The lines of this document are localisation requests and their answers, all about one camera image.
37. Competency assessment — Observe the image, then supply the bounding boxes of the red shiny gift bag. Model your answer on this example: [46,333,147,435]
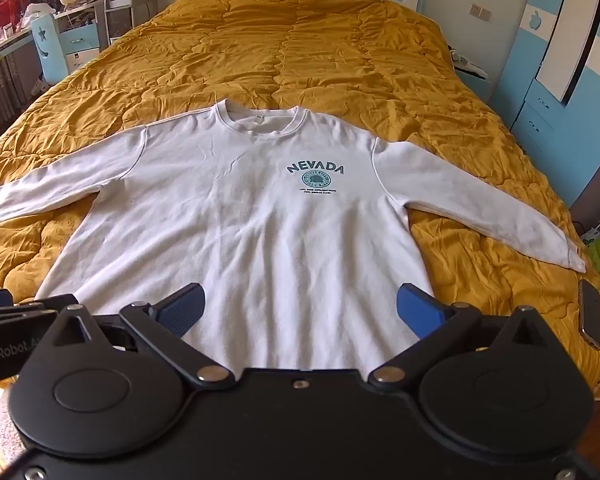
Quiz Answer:
[0,0,29,36]

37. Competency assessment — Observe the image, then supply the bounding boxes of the blue and white wardrobe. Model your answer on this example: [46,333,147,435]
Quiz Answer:
[492,0,600,211]

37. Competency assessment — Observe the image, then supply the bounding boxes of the grey metal rack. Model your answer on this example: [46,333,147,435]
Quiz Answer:
[102,0,159,50]

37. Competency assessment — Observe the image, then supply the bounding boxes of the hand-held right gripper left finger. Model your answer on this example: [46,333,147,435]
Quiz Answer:
[47,282,237,391]

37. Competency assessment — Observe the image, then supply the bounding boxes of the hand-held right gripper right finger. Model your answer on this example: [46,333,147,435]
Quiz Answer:
[367,282,563,391]

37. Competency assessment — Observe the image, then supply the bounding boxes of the blue chair with star cutout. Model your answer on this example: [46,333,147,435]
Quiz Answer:
[29,10,79,87]

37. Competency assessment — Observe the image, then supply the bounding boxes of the curved study desk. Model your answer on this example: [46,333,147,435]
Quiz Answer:
[0,0,112,147]

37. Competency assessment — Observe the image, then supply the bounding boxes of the smartphone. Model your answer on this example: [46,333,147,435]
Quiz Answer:
[577,278,600,351]

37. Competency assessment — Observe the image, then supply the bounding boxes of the white printed sweatshirt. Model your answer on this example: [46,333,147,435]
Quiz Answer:
[0,97,588,377]

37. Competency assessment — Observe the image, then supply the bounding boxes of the white sneaker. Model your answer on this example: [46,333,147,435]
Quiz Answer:
[449,46,491,79]

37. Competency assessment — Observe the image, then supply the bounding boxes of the mustard yellow quilt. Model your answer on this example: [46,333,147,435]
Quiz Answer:
[0,0,600,403]

